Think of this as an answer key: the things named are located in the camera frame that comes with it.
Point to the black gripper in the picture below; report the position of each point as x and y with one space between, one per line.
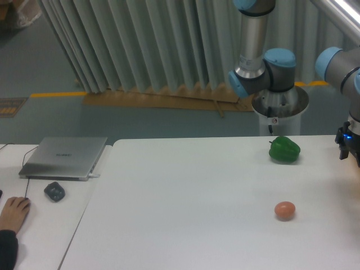
348 142

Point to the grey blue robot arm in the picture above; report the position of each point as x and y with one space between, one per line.
269 77

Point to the green bell pepper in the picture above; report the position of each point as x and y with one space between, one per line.
284 150

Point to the person's bare hand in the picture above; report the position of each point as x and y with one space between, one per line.
12 217

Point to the brown egg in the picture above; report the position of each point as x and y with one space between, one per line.
285 210

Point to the brown cardboard sheet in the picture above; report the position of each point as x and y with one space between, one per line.
220 99

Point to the grey pleated curtain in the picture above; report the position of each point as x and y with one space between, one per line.
113 44

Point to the silver closed laptop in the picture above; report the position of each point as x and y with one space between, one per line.
64 158

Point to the small black controller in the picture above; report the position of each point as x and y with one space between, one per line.
55 191

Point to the black computer mouse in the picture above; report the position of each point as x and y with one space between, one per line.
26 208

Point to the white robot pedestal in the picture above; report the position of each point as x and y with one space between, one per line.
280 113

